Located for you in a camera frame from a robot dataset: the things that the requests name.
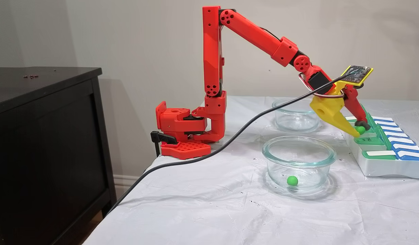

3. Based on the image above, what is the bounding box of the white and red servo wire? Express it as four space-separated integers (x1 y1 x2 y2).
298 73 346 99

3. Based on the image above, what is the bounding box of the black wooden cabinet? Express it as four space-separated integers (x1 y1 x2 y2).
0 67 117 245

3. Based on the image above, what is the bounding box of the clear glass bowl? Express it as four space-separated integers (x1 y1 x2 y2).
262 136 337 191
272 99 321 132

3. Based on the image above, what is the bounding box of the white tablecloth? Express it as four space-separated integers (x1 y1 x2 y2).
83 96 419 245

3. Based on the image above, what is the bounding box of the black camera cable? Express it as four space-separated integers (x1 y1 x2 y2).
114 68 363 210

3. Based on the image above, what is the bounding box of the weekly pill organizer box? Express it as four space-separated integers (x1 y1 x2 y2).
340 104 419 179

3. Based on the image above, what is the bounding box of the black table clamp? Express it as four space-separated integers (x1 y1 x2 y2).
151 131 177 157

